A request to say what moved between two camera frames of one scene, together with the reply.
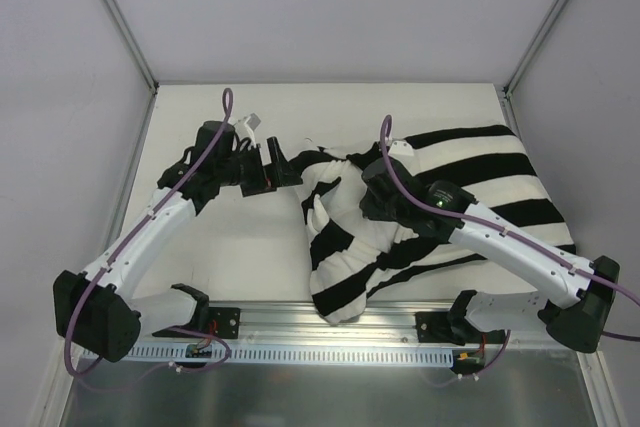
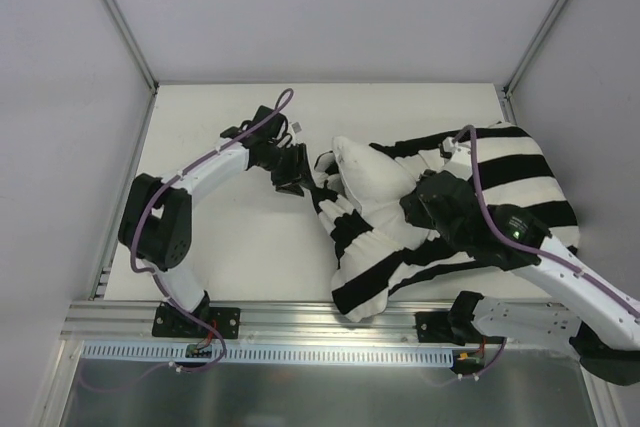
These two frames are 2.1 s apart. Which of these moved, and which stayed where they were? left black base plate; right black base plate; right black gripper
Moved: right black gripper
Stayed: left black base plate; right black base plate
